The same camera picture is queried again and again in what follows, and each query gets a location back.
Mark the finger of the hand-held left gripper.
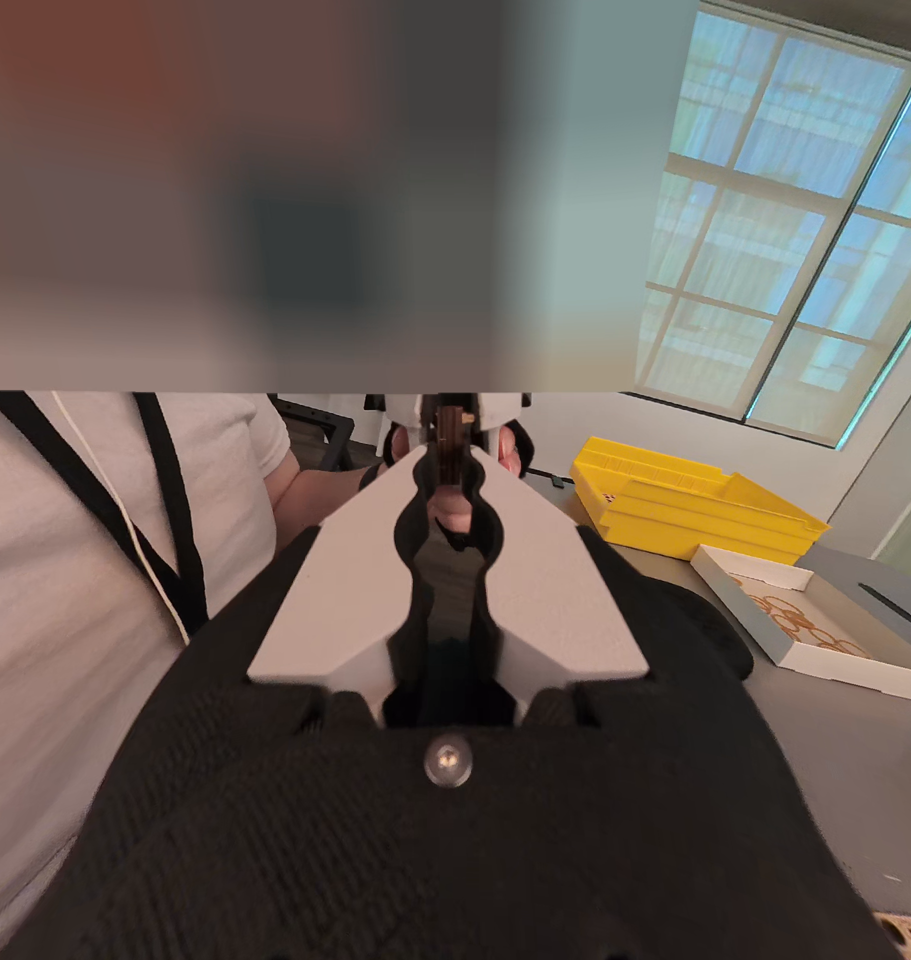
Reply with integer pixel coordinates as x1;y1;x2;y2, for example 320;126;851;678
384;393;427;445
476;393;528;452

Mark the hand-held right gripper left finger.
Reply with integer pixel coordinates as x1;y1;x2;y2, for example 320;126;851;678
247;442;428;723

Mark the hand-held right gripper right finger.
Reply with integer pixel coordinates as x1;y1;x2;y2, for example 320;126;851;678
469;442;649;726

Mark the person's left forearm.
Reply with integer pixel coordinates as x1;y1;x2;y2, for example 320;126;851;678
269;442;370;558

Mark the laser-cut wooden parts sheet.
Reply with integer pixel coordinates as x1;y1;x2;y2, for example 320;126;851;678
874;909;911;960

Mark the person's left hand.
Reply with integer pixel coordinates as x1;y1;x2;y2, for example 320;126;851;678
390;423;522;530

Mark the yellow plastic bin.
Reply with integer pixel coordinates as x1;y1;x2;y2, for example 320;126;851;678
571;436;728;522
596;471;832;565

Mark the pile of tan rubber bands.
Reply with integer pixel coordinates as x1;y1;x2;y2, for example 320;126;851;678
727;572;874;661

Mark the person's white shirt torso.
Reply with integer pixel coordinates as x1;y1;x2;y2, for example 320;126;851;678
0;390;301;955

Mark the white cardboard box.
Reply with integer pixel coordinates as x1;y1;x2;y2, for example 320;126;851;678
689;543;911;706

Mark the grey box with slot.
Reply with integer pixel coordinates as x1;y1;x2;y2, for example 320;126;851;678
795;543;911;663

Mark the large paned window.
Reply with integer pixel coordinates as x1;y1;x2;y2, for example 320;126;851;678
634;2;911;452

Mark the black metal frame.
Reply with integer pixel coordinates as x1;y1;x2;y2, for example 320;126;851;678
271;396;358;472

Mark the black lanyard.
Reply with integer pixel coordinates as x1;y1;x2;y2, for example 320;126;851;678
0;390;211;640

